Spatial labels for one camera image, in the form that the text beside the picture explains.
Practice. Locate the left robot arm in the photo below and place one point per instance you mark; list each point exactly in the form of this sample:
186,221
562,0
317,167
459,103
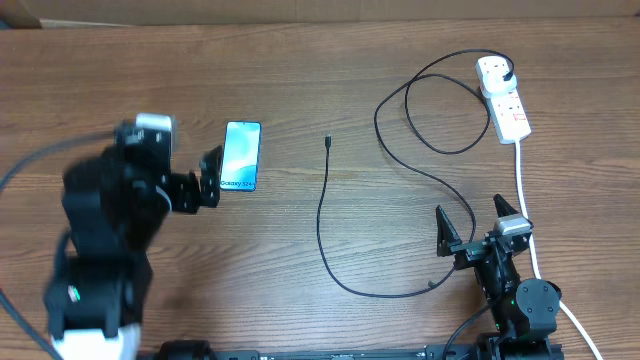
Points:
116,203

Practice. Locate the white power strip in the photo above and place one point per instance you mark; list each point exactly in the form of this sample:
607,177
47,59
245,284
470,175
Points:
507,111

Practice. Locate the blue Galaxy smartphone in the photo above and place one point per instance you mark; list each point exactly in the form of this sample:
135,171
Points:
241,156

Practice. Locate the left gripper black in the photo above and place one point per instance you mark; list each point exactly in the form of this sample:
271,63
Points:
185,186

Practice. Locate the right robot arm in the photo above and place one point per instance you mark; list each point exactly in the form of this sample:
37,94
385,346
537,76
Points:
524,311

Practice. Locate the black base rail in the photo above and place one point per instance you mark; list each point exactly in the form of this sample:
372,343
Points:
202,350

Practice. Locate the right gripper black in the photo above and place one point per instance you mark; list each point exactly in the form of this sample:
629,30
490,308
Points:
468,252

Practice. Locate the white charger plug adapter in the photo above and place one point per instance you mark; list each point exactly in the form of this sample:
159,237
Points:
494,84

